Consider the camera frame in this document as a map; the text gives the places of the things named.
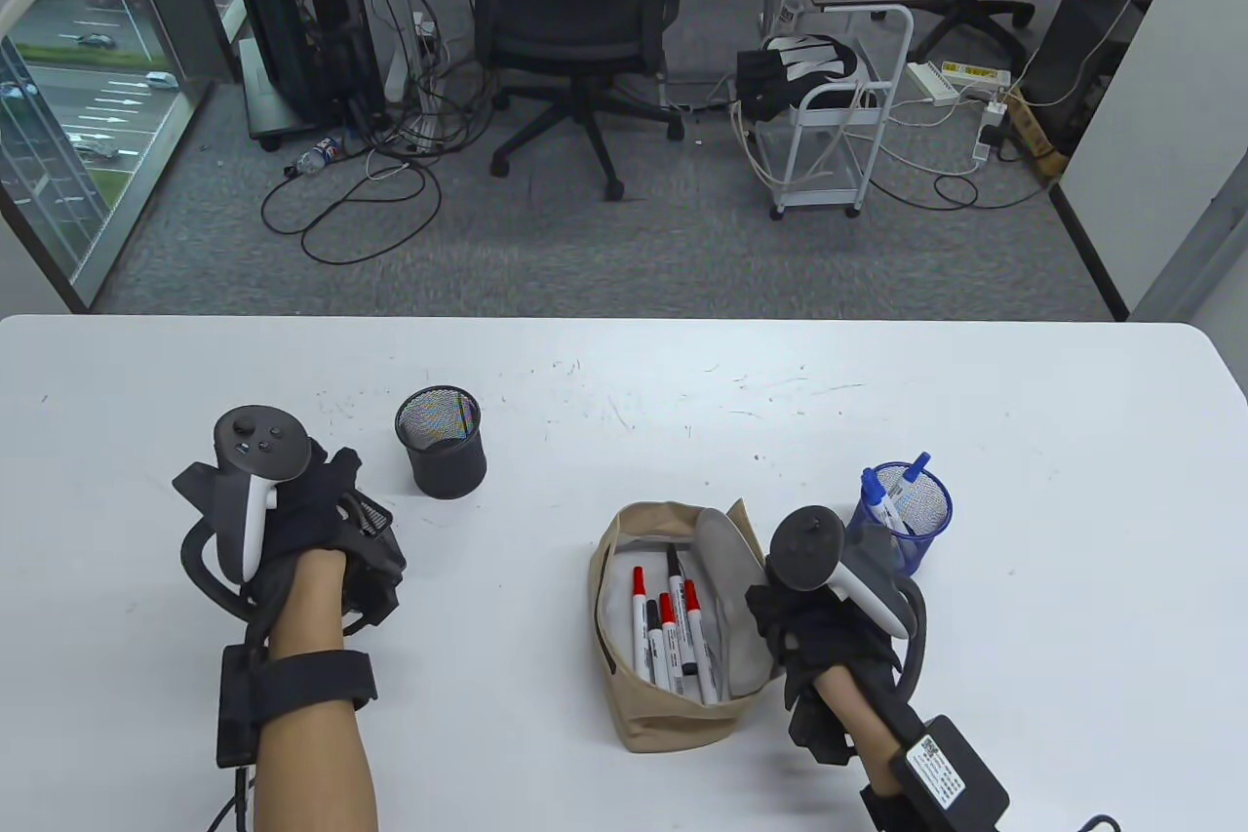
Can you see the person's right hand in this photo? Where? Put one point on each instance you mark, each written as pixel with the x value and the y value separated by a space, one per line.
pixel 819 637

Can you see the person's left hand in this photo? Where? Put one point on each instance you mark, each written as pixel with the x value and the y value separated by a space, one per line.
pixel 307 520

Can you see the grey and white hand controller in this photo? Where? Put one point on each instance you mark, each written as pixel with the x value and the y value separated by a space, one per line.
pixel 258 442
pixel 804 544

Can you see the blue capped white marker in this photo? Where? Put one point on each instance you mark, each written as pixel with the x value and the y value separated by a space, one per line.
pixel 915 473
pixel 882 505

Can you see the beige velcro pouch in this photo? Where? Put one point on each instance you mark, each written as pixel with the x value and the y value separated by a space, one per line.
pixel 673 725

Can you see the person's left forearm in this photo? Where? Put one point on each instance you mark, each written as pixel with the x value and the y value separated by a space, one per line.
pixel 312 773

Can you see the person's right forearm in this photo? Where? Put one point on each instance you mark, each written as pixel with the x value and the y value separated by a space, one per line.
pixel 858 705

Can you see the square black mesh pen holder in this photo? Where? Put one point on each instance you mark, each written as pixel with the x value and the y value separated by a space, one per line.
pixel 382 569

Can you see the round black mesh pen holder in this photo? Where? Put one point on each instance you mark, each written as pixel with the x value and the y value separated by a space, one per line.
pixel 444 461

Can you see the blue mesh pen holder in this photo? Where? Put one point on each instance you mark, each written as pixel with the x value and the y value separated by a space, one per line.
pixel 926 520

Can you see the black labelled wrist box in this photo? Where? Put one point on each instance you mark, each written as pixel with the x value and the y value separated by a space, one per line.
pixel 941 778

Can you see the plastic bottle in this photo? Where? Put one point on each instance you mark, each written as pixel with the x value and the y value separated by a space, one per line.
pixel 317 155

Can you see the grey wheeled tower stand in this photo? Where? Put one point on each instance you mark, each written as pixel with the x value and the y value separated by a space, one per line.
pixel 255 91

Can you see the white rolling cart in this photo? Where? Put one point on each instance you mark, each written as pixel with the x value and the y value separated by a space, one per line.
pixel 829 198

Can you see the glass window panel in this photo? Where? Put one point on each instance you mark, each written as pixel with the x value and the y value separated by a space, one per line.
pixel 78 91

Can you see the black computer tower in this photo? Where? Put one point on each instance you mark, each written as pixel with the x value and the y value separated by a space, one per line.
pixel 302 3

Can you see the white plug adapter strip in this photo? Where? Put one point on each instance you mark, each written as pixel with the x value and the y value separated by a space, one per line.
pixel 993 112

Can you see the black and white bag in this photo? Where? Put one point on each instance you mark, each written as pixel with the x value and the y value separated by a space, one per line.
pixel 780 76

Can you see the white box with yellow label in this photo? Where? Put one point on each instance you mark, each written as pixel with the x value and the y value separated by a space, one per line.
pixel 980 75

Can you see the black equipment case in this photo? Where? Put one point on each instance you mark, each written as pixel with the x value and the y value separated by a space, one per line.
pixel 1072 61

